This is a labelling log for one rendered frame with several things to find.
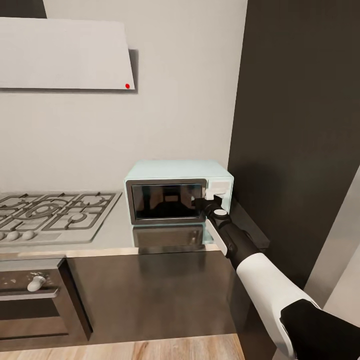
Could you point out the oven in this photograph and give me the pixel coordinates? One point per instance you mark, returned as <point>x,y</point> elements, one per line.
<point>40,304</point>

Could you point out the microwave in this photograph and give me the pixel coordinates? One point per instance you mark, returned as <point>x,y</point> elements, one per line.
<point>161,191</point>

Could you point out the fridge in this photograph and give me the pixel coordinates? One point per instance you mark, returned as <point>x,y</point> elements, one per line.
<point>295,151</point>

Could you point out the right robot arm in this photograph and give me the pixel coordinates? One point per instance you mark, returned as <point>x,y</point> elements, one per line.
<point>295,322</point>

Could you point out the burner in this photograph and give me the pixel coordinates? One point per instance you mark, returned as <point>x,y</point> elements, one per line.
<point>53,218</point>

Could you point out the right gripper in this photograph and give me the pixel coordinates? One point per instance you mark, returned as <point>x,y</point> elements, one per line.
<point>201,204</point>

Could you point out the range hood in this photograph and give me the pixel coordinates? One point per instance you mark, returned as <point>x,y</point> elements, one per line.
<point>37,52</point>

